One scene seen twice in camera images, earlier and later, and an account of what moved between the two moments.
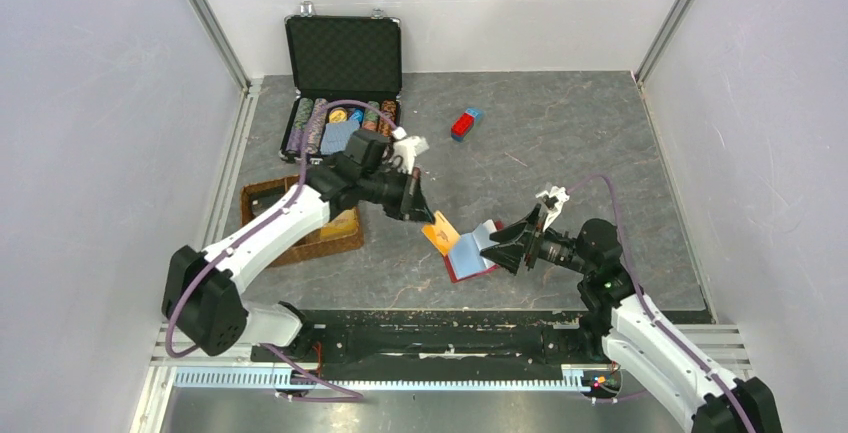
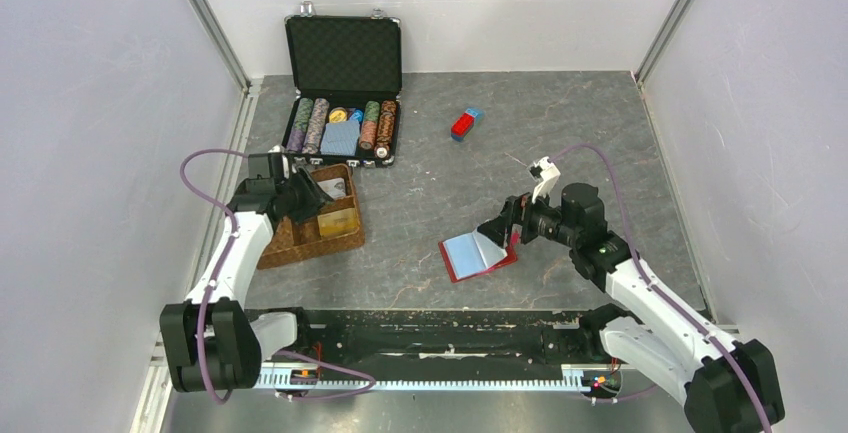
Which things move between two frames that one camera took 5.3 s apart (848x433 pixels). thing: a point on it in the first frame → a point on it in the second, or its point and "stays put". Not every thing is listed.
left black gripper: [411, 204] → [315, 197]
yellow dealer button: [338, 115] stays put
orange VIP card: [442, 234] → [338, 222]
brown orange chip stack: [389, 109] stays put
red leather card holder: [464, 259] stays put
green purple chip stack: [304, 112] stays put
